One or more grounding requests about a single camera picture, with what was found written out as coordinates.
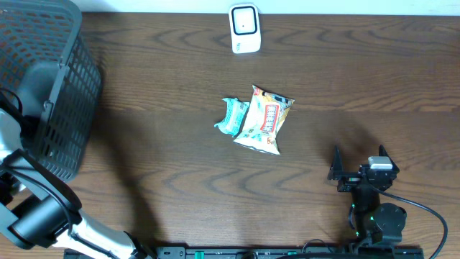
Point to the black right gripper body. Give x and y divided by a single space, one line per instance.
348 182

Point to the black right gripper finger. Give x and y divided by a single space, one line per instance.
336 170
383 152

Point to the yellow snack bag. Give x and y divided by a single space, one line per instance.
266 114

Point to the teal wipes packet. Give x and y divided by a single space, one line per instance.
235 112

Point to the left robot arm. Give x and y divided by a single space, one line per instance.
38 209

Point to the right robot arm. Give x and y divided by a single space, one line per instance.
378 225

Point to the white barcode scanner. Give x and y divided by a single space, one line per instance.
245 29

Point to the dark grey plastic basket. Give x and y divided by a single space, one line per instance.
48 69

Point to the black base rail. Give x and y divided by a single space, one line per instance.
312 251

